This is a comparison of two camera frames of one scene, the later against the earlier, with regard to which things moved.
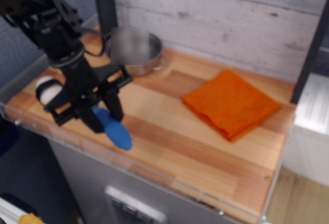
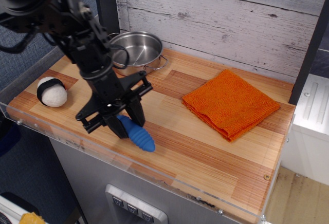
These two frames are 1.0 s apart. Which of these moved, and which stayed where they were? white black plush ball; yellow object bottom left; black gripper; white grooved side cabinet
Moved: black gripper
Stayed: white grooved side cabinet; yellow object bottom left; white black plush ball
